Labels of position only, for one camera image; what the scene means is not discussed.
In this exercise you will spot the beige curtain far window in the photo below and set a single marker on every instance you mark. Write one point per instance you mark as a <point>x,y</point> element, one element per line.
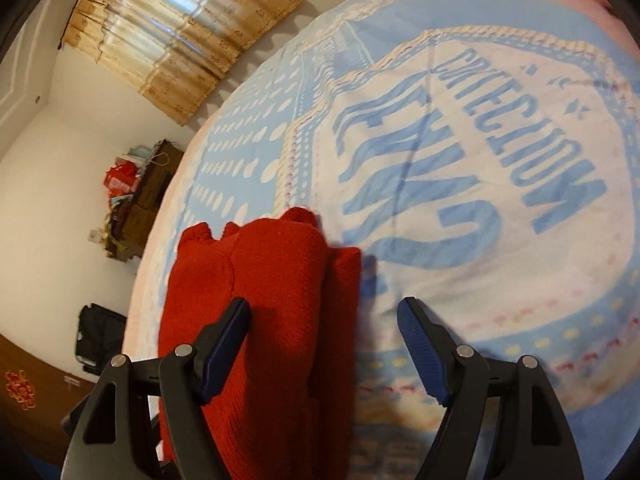
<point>175,53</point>

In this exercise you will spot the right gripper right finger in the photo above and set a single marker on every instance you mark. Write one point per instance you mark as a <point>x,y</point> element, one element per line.
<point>532,439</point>

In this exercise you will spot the brown wooden desk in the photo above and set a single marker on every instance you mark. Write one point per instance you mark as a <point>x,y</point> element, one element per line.
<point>131,216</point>

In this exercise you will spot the blue polka dot bedsheet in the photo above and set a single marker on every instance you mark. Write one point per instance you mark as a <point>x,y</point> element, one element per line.
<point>484,157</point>

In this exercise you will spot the brown wooden door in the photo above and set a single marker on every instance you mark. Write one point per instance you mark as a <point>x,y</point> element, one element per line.
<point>35,397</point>

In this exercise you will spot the black chair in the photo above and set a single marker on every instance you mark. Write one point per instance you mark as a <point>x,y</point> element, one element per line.
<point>99,337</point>

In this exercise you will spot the red gift bag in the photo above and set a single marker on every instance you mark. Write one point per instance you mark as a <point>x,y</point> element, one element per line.
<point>121,179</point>

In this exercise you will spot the red knitted sweater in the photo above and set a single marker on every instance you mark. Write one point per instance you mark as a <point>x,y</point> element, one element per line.
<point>287,407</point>

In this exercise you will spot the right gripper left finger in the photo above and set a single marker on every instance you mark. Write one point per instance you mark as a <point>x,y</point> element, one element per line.
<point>145,420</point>

